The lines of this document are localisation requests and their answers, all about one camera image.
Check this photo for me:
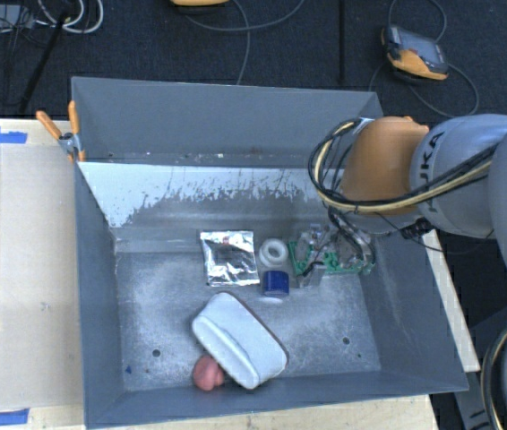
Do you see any pale flat board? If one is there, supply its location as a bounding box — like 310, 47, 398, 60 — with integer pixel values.
0, 143, 85, 413

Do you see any small blue cup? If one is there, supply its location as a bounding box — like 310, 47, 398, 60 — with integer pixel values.
262, 270, 291, 297

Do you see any grey metal bin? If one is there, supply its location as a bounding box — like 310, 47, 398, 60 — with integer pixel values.
70, 76, 470, 430

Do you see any pink toy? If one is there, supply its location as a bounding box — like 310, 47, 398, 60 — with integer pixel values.
192, 354, 227, 392

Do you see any white ring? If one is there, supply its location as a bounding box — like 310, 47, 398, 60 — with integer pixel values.
258, 237, 290, 269

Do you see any silver foil packet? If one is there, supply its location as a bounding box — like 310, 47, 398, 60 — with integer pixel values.
199, 229, 261, 288

